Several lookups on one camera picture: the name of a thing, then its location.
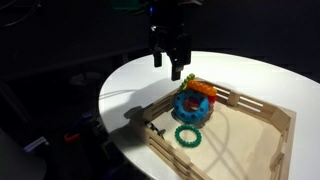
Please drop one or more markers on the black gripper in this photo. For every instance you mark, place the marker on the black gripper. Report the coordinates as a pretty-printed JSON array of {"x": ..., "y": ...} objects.
[{"x": 170, "y": 33}]

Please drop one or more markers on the wooden slatted crate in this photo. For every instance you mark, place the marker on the wooden slatted crate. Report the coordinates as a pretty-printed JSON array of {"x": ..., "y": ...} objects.
[{"x": 240, "y": 140}]

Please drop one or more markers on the grey rounded object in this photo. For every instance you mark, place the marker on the grey rounded object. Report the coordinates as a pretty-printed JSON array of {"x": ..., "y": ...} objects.
[{"x": 16, "y": 160}]

